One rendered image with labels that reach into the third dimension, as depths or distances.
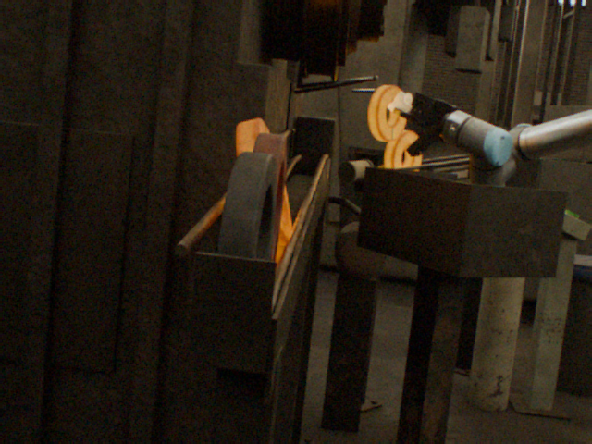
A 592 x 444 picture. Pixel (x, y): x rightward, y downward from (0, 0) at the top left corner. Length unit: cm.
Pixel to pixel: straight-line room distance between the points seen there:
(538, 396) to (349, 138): 229
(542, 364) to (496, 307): 24
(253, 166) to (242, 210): 5
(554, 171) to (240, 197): 326
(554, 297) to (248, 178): 196
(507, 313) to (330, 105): 231
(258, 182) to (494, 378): 193
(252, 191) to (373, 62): 388
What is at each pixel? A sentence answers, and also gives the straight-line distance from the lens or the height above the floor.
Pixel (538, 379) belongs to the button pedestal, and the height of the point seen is 10.
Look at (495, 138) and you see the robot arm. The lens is 226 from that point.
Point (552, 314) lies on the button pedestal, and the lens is 272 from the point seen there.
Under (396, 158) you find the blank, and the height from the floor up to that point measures 71.
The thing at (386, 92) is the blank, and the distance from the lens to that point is 242.
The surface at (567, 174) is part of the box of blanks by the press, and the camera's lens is 404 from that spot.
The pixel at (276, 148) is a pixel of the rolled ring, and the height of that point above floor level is 75.
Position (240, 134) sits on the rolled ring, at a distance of 121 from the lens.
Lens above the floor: 78
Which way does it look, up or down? 7 degrees down
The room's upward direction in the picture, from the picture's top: 6 degrees clockwise
